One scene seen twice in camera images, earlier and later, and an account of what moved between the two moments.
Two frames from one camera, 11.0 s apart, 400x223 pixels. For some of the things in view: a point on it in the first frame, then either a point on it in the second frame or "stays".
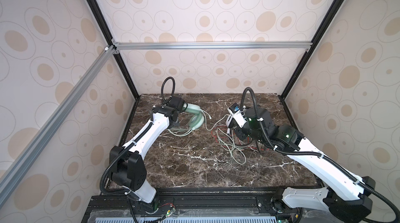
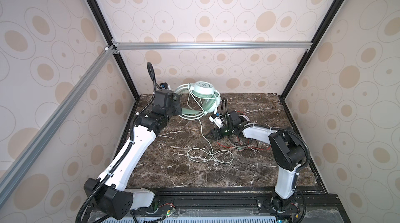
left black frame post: [103, 24] stays
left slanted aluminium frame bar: [17, 169] stays
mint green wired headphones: [195, 120] to [198, 98]
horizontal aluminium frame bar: [117, 47] stays
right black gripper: [238, 129] to [214, 134]
